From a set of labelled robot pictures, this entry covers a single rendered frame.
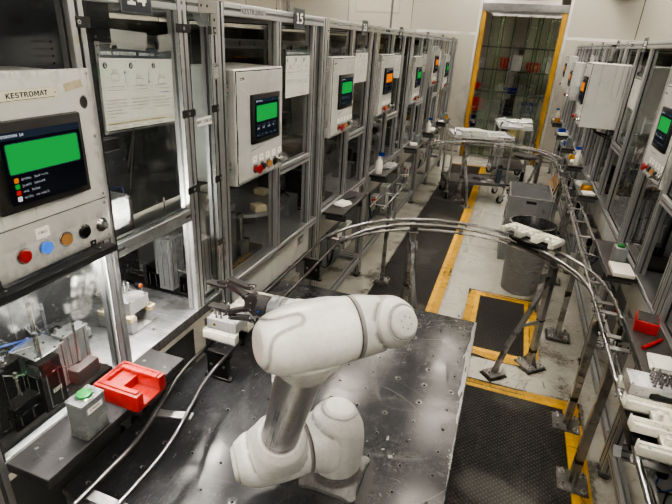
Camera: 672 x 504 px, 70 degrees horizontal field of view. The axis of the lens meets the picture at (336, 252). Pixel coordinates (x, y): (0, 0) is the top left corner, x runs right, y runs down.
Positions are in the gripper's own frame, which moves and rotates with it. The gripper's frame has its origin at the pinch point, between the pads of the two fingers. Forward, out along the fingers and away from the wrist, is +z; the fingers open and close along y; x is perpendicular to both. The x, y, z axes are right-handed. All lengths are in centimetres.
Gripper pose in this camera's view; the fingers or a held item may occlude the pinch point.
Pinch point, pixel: (216, 294)
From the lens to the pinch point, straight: 167.5
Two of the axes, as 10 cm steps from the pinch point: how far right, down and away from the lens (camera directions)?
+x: -3.4, 3.6, -8.7
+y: 0.6, -9.1, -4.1
